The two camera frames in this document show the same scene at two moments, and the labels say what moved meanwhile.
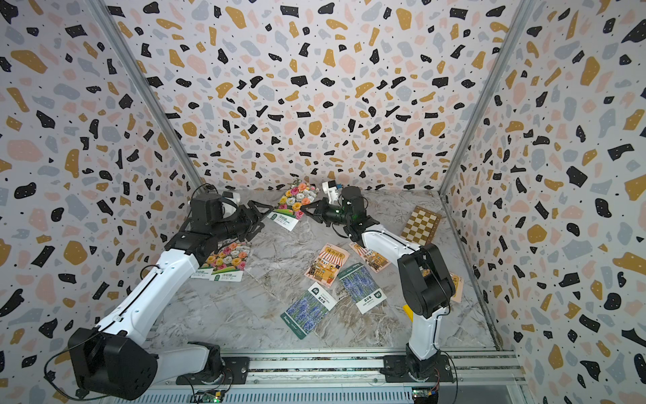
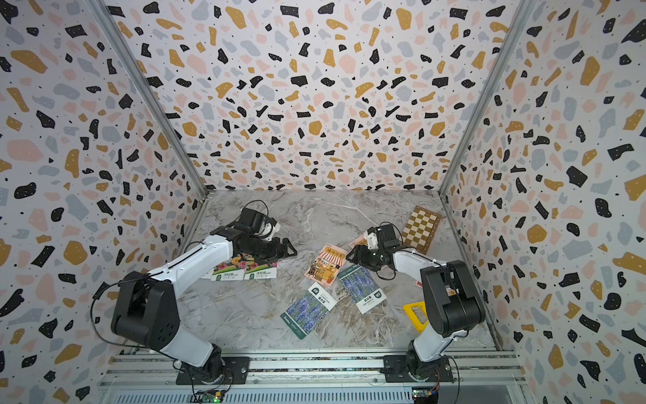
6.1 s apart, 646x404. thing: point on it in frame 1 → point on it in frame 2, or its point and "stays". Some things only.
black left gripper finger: (260, 225) → (286, 244)
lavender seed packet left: (308, 310) stays
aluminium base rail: (479, 377) stays
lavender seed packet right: (362, 288) stays
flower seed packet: (288, 212) → (255, 270)
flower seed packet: (231, 263) stays
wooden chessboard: (420, 225) stays
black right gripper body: (332, 215) → (371, 258)
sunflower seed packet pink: (327, 265) stays
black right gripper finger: (315, 217) → (355, 259)
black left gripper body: (241, 222) → (265, 250)
